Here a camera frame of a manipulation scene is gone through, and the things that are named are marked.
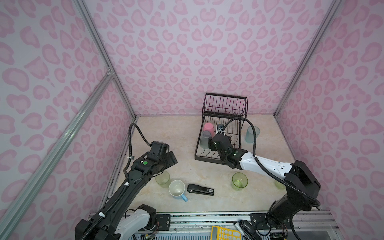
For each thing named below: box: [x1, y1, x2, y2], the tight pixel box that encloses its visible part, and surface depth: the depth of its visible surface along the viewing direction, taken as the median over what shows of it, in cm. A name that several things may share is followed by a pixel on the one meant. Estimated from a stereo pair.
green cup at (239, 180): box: [231, 172, 249, 191], surface depth 83 cm
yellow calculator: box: [210, 225, 242, 240], surface depth 70 cm
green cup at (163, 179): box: [155, 171, 170, 188], surface depth 82 cm
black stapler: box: [187, 183, 215, 196], surface depth 82 cm
